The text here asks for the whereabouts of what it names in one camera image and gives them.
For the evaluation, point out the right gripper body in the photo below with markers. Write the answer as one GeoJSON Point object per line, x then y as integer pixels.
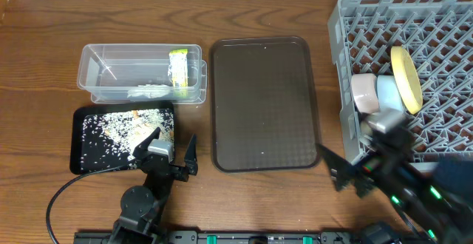
{"type": "Point", "coordinates": [359, 175]}

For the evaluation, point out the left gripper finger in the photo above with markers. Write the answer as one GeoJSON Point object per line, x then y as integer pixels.
{"type": "Point", "coordinates": [190, 157]}
{"type": "Point", "coordinates": [141, 150]}

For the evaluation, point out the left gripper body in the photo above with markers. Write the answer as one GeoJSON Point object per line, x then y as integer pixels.
{"type": "Point", "coordinates": [167, 166]}

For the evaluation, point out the food scraps rice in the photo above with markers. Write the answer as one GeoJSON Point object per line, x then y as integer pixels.
{"type": "Point", "coordinates": [108, 140]}

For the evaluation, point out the light blue bowl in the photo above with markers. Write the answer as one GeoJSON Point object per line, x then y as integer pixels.
{"type": "Point", "coordinates": [388, 94]}

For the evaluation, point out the white tissue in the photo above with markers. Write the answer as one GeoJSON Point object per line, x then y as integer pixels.
{"type": "Point", "coordinates": [149, 91]}

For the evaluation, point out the pink bowl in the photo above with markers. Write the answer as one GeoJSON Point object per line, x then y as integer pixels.
{"type": "Point", "coordinates": [364, 92]}

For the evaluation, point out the yellow plate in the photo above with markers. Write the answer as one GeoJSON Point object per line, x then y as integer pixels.
{"type": "Point", "coordinates": [407, 80]}

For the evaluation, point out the green snack wrapper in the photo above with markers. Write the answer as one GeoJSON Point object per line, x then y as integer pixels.
{"type": "Point", "coordinates": [178, 67]}

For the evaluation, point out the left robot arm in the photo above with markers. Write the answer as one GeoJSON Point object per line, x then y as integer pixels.
{"type": "Point", "coordinates": [142, 206]}

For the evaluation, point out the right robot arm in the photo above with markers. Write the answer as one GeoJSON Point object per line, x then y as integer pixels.
{"type": "Point", "coordinates": [440, 203]}

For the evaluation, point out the grey dishwasher rack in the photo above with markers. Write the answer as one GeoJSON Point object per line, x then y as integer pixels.
{"type": "Point", "coordinates": [438, 36]}

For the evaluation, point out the black tray bin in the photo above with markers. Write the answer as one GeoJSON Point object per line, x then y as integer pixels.
{"type": "Point", "coordinates": [82, 112]}

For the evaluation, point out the clear plastic bin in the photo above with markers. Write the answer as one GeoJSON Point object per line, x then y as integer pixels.
{"type": "Point", "coordinates": [109, 71]}

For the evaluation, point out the brown serving tray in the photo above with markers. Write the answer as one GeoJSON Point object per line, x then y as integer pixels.
{"type": "Point", "coordinates": [264, 113]}

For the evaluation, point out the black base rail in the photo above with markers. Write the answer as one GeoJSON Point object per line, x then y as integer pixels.
{"type": "Point", "coordinates": [376, 233]}

